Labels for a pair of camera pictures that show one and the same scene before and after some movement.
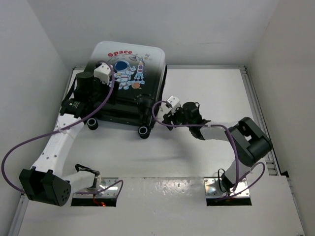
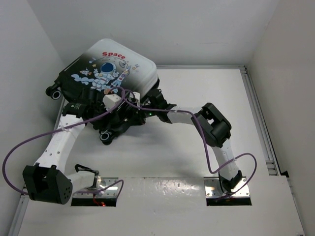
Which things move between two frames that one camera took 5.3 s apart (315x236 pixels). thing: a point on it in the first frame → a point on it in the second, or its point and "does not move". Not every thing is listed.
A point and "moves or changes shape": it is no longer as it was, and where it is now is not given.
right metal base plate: (212, 189) does not move
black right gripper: (169, 117) → (138, 116)
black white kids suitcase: (141, 70) moves or changes shape
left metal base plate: (111, 192) does not move
